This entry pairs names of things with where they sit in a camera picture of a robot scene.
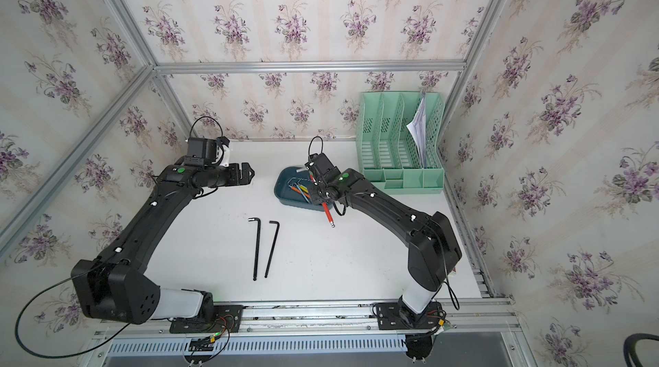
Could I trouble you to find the red hex key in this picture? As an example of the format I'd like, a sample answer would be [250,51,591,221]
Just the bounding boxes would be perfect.
[309,171,336,228]

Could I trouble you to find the orange hex key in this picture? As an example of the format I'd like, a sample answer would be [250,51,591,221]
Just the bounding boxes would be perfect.
[289,185,311,203]

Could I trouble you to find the long black hex key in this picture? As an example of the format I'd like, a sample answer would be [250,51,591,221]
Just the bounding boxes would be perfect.
[248,217,262,282]

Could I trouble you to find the short black hex key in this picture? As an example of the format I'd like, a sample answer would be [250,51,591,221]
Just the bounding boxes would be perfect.
[264,220,281,279]

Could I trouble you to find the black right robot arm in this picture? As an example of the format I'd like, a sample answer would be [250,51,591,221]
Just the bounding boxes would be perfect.
[305,153,463,316]

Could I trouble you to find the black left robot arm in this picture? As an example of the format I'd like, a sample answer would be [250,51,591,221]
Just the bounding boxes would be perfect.
[70,163,255,324]

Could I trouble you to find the teal plastic storage box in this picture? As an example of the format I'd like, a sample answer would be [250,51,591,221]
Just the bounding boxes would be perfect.
[274,166,324,212]

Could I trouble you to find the green mesh file organizer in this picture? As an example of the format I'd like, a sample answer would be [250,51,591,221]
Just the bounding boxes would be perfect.
[356,92,444,195]

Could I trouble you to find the papers in file organizer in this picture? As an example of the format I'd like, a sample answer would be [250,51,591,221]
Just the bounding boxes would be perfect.
[406,92,427,168]

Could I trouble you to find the small circuit board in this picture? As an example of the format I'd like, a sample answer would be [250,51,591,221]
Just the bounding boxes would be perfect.
[187,336,216,353]

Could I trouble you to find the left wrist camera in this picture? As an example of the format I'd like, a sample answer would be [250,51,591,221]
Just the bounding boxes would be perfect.
[184,136,230,167]

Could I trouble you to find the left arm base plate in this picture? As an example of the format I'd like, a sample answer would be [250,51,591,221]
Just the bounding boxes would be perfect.
[168,305,245,334]

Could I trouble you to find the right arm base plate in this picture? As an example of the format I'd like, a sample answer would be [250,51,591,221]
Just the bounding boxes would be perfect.
[372,301,446,331]

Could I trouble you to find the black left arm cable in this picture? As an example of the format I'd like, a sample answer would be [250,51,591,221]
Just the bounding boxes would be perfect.
[14,273,132,360]

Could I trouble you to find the aluminium rail frame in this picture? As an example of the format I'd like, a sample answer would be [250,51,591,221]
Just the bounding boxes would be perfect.
[78,298,537,366]

